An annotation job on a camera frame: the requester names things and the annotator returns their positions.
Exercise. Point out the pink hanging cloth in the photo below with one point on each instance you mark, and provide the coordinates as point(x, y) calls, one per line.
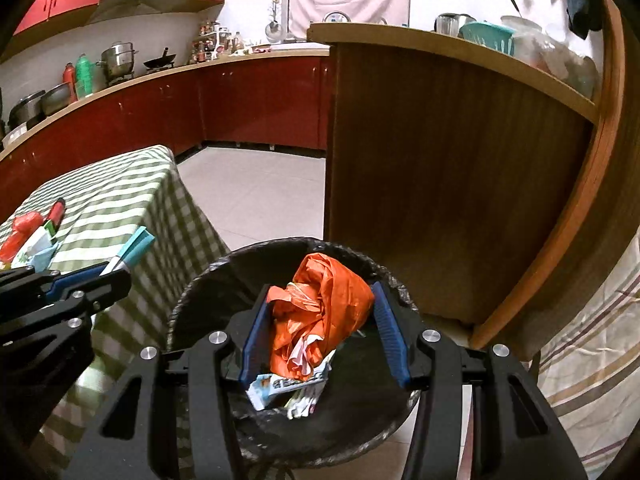
point(350, 0)

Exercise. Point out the wooden counter cabinet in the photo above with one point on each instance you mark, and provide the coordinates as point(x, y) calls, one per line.
point(450, 160)

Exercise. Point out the white bowl with ladle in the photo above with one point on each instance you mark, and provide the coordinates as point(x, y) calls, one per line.
point(522, 24)

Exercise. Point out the steel kettle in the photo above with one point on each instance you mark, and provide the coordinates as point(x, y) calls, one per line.
point(447, 25)

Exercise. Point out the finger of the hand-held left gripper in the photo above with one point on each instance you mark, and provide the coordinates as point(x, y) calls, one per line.
point(75, 279)
point(105, 290)

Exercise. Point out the green checked tablecloth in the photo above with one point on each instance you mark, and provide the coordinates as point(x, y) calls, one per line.
point(125, 200)

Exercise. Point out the clear plastic bag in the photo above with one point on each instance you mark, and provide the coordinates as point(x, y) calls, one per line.
point(555, 60)

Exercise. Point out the teal and white card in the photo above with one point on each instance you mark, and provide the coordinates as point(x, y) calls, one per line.
point(132, 247)

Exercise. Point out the black cooking pot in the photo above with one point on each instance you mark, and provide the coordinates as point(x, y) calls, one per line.
point(25, 110)

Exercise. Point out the white bag green print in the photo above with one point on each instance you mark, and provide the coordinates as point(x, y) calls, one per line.
point(32, 247)

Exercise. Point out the red crumpled plastic bag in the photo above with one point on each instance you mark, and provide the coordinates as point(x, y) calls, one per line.
point(22, 232)

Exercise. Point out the teal plastic basket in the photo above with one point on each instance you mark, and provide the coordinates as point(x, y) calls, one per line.
point(487, 37)

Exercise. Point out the range hood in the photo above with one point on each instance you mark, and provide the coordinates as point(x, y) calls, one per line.
point(145, 2)

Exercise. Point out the steel basin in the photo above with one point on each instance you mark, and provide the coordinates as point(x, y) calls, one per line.
point(55, 99)

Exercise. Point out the black lined trash bin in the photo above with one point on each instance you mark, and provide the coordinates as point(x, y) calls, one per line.
point(210, 285)

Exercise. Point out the striped beige cloth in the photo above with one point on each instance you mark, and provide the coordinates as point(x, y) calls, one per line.
point(595, 360)

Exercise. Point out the red and black cylinder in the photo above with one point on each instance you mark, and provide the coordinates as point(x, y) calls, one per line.
point(56, 212)

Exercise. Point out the red base cabinets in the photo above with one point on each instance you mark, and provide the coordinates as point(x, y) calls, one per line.
point(250, 100)

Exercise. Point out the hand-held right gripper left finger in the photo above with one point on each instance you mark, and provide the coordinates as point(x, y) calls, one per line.
point(256, 340)

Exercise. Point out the black wok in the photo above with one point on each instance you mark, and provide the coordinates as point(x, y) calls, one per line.
point(160, 61)

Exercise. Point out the green thermos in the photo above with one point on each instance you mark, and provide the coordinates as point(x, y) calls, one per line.
point(85, 77)

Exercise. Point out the hanging steel strainer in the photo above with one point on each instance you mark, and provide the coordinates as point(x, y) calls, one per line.
point(273, 27)

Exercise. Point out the spice rack with jars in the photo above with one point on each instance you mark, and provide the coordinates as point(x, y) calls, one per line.
point(212, 42)

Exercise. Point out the red thermos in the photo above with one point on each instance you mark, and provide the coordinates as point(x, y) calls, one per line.
point(70, 82)

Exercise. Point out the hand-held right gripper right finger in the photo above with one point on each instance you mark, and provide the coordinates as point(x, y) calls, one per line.
point(392, 340)

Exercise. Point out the white blue printed packet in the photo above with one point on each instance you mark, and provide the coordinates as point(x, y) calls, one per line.
point(272, 387)

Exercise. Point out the orange plastic bag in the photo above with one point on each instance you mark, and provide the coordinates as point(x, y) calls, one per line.
point(325, 305)

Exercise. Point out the steel stockpot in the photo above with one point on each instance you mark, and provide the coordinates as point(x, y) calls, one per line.
point(119, 60)

